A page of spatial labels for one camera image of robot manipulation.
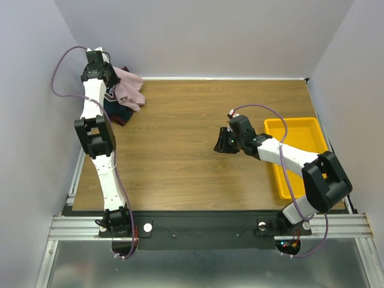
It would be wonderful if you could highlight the pink ribbed tank top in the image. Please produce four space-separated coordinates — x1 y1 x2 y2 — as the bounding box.
113 67 146 112

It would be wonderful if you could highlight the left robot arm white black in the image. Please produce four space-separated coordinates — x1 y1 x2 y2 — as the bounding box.
74 47 134 237

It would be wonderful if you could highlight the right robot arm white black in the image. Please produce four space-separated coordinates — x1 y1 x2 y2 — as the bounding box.
214 112 353 234

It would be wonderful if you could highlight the maroon folded tank top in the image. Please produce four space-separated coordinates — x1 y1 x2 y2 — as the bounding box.
104 67 138 126

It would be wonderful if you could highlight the navy number 23 jersey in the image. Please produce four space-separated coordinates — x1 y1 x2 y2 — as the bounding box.
103 86 133 126

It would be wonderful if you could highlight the yellow plastic tray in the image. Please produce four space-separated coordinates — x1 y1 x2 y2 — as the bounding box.
264 117 328 200

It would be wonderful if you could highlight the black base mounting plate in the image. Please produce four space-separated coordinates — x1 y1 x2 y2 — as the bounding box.
98 209 313 251

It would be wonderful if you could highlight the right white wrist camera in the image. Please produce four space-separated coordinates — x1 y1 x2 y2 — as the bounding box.
226 109 241 133

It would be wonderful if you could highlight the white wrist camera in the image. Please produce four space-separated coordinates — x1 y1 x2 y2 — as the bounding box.
226 109 241 133
86 47 104 52

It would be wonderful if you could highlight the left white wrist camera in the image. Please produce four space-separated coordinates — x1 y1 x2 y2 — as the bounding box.
86 47 104 52

